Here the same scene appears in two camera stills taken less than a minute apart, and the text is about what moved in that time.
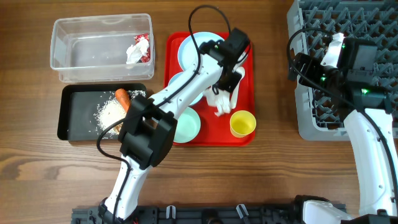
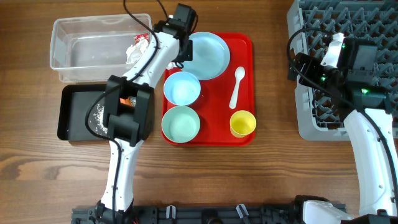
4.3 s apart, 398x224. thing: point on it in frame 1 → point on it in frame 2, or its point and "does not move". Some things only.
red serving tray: (214, 130) does not move
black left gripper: (231, 85) → (188, 55)
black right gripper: (311, 65) does not move
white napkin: (221, 100) → (171, 65)
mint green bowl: (188, 126) does not move
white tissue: (135, 53) does not move
